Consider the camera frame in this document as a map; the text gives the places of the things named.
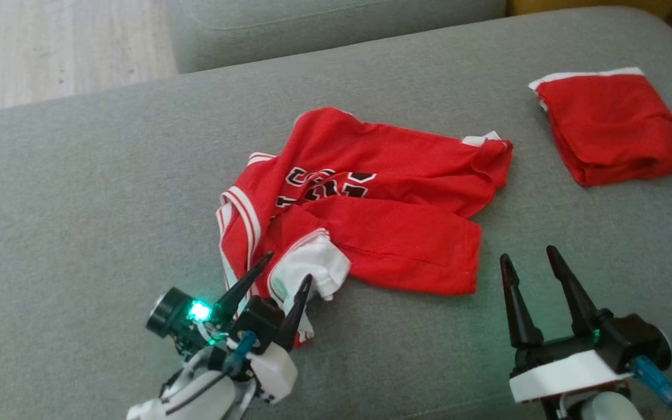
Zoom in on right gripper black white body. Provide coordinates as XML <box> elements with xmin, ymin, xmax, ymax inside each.
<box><xmin>509</xmin><ymin>309</ymin><xmax>672</xmax><ymax>404</ymax></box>

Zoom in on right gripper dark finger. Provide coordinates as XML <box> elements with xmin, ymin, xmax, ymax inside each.
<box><xmin>499</xmin><ymin>254</ymin><xmax>544</xmax><ymax>349</ymax></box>
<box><xmin>546</xmin><ymin>245</ymin><xmax>599</xmax><ymax>337</ymax></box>

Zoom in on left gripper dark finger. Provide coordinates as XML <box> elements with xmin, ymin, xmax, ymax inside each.
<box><xmin>212</xmin><ymin>252</ymin><xmax>274</xmax><ymax>323</ymax></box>
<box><xmin>276</xmin><ymin>274</ymin><xmax>313</xmax><ymax>352</ymax></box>

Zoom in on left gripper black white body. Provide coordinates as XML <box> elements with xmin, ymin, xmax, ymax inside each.
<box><xmin>146</xmin><ymin>288</ymin><xmax>299</xmax><ymax>404</ymax></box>

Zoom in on red basketball jersey white trim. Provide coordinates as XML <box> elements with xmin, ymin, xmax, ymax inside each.
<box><xmin>216</xmin><ymin>107</ymin><xmax>515</xmax><ymax>348</ymax></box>

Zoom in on red shorts with white stripes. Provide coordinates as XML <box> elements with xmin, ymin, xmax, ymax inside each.
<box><xmin>527</xmin><ymin>66</ymin><xmax>672</xmax><ymax>187</ymax></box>

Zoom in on large grey sofa seat cushion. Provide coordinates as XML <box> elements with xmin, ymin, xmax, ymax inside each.
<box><xmin>0</xmin><ymin>6</ymin><xmax>672</xmax><ymax>420</ymax></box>

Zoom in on small grey sofa cushion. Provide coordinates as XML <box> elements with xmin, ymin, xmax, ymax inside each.
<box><xmin>164</xmin><ymin>0</ymin><xmax>509</xmax><ymax>74</ymax></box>

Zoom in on left gripper blue cable connector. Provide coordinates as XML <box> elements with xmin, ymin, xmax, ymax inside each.
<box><xmin>222</xmin><ymin>331</ymin><xmax>258</xmax><ymax>375</ymax></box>

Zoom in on gripper blue cable connector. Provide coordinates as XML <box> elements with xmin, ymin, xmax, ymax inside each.
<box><xmin>222</xmin><ymin>331</ymin><xmax>258</xmax><ymax>375</ymax></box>
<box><xmin>631</xmin><ymin>356</ymin><xmax>672</xmax><ymax>409</ymax></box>

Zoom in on right gripper blue cable connector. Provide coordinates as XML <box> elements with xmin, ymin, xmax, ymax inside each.
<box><xmin>631</xmin><ymin>356</ymin><xmax>672</xmax><ymax>409</ymax></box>

